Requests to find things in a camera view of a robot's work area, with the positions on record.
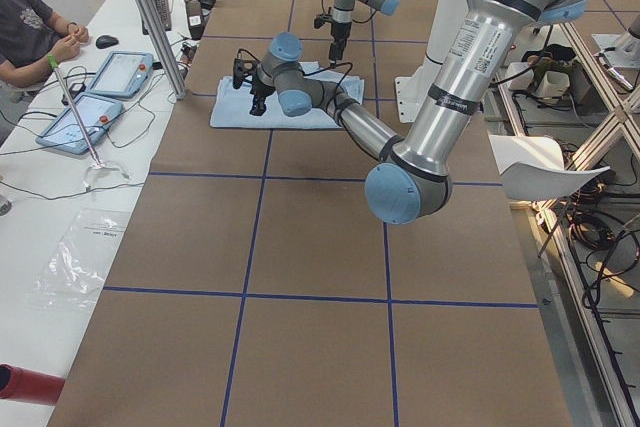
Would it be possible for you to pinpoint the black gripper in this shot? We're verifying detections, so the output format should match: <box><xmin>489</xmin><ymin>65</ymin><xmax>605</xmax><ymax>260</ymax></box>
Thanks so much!
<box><xmin>328</xmin><ymin>22</ymin><xmax>352</xmax><ymax>63</ymax></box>
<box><xmin>250</xmin><ymin>69</ymin><xmax>275</xmax><ymax>116</ymax></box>

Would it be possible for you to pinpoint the light blue button-up shirt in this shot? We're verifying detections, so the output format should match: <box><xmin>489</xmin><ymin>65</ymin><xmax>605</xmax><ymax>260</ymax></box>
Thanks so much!
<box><xmin>210</xmin><ymin>61</ymin><xmax>365</xmax><ymax>130</ymax></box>

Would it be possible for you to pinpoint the upper blue teach pendant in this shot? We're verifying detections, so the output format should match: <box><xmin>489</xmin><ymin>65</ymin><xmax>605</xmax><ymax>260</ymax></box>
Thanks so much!
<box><xmin>87</xmin><ymin>51</ymin><xmax>154</xmax><ymax>100</ymax></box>

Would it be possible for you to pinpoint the blue teach pendant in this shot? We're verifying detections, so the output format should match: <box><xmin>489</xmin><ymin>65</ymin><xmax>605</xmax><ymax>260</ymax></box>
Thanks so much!
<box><xmin>87</xmin><ymin>51</ymin><xmax>154</xmax><ymax>100</ymax></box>
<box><xmin>35</xmin><ymin>92</ymin><xmax>125</xmax><ymax>157</ymax></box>

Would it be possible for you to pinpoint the black keyboard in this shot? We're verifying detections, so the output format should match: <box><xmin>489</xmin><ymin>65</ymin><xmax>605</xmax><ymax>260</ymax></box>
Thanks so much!
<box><xmin>152</xmin><ymin>0</ymin><xmax>172</xmax><ymax>31</ymax></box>

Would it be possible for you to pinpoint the black computer mouse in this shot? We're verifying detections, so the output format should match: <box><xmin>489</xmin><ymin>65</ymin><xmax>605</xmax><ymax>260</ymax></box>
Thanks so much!
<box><xmin>95</xmin><ymin>35</ymin><xmax>119</xmax><ymax>49</ymax></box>

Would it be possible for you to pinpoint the lower blue teach pendant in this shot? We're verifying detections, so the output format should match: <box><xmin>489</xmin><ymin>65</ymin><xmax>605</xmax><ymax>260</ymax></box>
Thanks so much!
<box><xmin>35</xmin><ymin>92</ymin><xmax>125</xmax><ymax>157</ymax></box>

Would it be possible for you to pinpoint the metal rod with green tip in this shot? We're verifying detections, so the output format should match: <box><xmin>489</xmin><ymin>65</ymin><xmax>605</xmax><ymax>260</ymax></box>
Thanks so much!
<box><xmin>47</xmin><ymin>53</ymin><xmax>104</xmax><ymax>169</ymax></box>

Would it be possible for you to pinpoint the person in dark shirt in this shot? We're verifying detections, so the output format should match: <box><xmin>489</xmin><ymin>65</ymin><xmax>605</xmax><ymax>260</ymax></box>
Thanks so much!
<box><xmin>1</xmin><ymin>0</ymin><xmax>90</xmax><ymax>88</ymax></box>

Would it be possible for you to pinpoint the white plastic chair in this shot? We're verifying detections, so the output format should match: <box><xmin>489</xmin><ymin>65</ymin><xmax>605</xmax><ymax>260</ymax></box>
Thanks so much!
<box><xmin>489</xmin><ymin>135</ymin><xmax>610</xmax><ymax>201</ymax></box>

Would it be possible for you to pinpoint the clear plastic bag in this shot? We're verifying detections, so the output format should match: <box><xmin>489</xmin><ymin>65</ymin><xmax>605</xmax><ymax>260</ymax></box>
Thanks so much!
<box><xmin>29</xmin><ymin>209</ymin><xmax>131</xmax><ymax>311</ymax></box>

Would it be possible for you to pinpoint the red cylinder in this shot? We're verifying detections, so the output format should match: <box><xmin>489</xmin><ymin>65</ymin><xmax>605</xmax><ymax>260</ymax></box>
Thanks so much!
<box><xmin>1</xmin><ymin>364</ymin><xmax>66</xmax><ymax>406</ymax></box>

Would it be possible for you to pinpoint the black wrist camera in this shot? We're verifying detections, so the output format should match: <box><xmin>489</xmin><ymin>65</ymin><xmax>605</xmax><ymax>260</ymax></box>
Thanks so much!
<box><xmin>313</xmin><ymin>13</ymin><xmax>334</xmax><ymax>29</ymax></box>
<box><xmin>232</xmin><ymin>57</ymin><xmax>259</xmax><ymax>90</ymax></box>

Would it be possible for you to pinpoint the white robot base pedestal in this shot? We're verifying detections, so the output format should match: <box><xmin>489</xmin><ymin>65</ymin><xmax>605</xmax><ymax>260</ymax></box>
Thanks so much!
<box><xmin>395</xmin><ymin>0</ymin><xmax>468</xmax><ymax>123</ymax></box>

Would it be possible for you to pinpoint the grey aluminium frame post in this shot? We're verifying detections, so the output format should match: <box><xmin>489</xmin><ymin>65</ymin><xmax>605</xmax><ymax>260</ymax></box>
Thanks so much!
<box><xmin>135</xmin><ymin>0</ymin><xmax>186</xmax><ymax>100</ymax></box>

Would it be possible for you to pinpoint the bundle of floor cables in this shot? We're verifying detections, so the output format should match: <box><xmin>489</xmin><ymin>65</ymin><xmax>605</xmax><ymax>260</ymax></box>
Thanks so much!
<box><xmin>559</xmin><ymin>166</ymin><xmax>640</xmax><ymax>308</ymax></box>

